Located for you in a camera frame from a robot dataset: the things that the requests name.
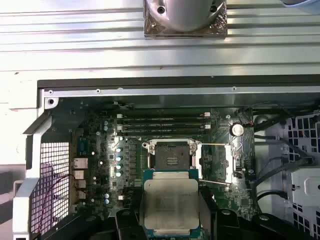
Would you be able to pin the teal-topped cylindrical capacitor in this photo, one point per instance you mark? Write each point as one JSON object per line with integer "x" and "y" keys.
{"x": 119, "y": 174}
{"x": 118, "y": 166}
{"x": 118, "y": 149}
{"x": 106, "y": 123}
{"x": 118, "y": 158}
{"x": 106, "y": 128}

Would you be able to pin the square brown base plate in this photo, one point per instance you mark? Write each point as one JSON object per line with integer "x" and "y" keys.
{"x": 152, "y": 30}

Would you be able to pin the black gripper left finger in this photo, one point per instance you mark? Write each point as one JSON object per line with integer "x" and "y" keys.
{"x": 127, "y": 225}

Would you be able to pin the silver-topped CPU chip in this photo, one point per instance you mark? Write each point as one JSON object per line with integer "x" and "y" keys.
{"x": 171, "y": 205}

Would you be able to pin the green motherboard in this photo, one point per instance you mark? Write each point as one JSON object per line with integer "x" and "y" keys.
{"x": 237, "y": 197}

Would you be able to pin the perforated metal drive cage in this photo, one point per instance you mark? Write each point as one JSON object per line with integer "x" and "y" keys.
{"x": 303, "y": 180}

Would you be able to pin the silver rear port connector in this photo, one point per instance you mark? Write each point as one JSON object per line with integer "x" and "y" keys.
{"x": 79, "y": 174}
{"x": 80, "y": 163}
{"x": 80, "y": 184}
{"x": 81, "y": 195}

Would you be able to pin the CPU socket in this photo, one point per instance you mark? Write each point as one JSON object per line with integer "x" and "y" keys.
{"x": 172, "y": 155}

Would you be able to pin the silver coin battery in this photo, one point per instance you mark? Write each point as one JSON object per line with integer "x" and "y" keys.
{"x": 236, "y": 129}

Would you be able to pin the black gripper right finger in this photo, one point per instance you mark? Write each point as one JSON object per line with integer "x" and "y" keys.
{"x": 225, "y": 225}

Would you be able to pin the metal socket cover frame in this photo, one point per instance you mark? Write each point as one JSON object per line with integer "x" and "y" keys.
{"x": 230, "y": 162}

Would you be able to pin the blue rear port connector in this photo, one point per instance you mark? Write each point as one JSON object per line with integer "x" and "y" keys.
{"x": 82, "y": 146}

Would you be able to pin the black and silver PC case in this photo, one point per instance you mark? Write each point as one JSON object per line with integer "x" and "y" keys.
{"x": 150, "y": 86}

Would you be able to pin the RAM slot with black clips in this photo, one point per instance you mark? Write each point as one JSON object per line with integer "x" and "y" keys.
{"x": 162, "y": 122}
{"x": 162, "y": 132}

